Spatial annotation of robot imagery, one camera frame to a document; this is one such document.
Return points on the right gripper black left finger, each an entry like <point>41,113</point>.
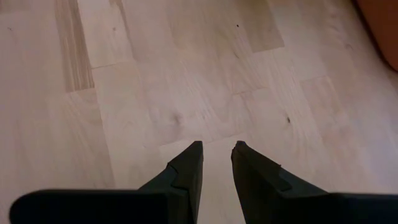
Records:
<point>124,208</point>

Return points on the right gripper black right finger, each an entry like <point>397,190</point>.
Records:
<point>295,208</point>

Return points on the orange plastic bin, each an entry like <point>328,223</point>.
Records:
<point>384,25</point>

